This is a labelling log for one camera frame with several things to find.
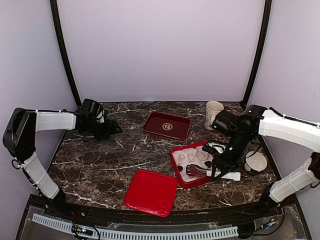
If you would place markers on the red box with liners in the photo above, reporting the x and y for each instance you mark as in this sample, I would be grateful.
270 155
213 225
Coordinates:
179 157

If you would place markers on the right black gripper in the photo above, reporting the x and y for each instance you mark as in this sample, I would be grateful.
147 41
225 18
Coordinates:
223 164

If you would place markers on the right black frame post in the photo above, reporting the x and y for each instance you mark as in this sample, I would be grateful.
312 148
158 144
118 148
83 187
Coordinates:
258 53

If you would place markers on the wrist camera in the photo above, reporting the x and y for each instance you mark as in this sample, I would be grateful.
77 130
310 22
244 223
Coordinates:
91 109
226 123

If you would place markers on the dark red tray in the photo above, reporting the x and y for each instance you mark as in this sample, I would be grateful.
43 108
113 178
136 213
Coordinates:
167 125

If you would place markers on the left black frame post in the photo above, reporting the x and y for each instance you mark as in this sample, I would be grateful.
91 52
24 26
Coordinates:
63 51

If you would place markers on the white bowl dark base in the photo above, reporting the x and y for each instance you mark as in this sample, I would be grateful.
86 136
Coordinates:
255 162

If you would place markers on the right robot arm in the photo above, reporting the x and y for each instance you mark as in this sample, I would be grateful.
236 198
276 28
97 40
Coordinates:
261 121

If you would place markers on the dark cylinder chocolate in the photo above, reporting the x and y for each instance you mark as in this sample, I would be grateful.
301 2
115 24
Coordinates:
208 164

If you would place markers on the cream mug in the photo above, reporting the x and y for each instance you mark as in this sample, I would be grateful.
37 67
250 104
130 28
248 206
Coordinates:
212 108

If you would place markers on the black frame post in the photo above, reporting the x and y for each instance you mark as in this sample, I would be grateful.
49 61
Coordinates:
63 51
258 53

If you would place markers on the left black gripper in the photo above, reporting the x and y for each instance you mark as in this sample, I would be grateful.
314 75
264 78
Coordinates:
108 131

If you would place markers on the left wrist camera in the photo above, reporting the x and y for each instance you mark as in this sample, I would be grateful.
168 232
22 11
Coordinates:
91 109

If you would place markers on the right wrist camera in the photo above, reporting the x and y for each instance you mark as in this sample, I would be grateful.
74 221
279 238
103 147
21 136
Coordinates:
226 123

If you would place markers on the grey cable duct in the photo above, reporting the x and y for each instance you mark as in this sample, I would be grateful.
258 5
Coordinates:
119 231

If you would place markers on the red box lid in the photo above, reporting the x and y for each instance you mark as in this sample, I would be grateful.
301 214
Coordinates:
151 193

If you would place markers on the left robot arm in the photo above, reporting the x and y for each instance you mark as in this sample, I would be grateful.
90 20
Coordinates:
21 134

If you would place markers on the metal tongs white handles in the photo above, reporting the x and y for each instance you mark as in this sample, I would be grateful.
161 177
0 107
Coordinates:
193 170

